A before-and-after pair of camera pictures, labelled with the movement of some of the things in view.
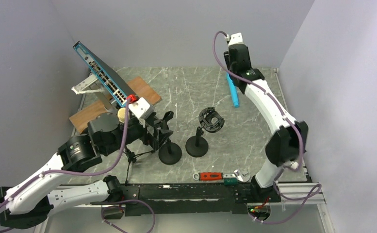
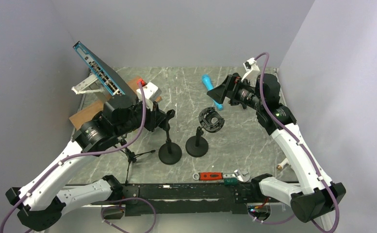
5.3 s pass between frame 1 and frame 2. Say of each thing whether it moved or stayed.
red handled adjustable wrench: stayed
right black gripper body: moved
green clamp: stayed
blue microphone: moved
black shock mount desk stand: stayed
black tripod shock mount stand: stayed
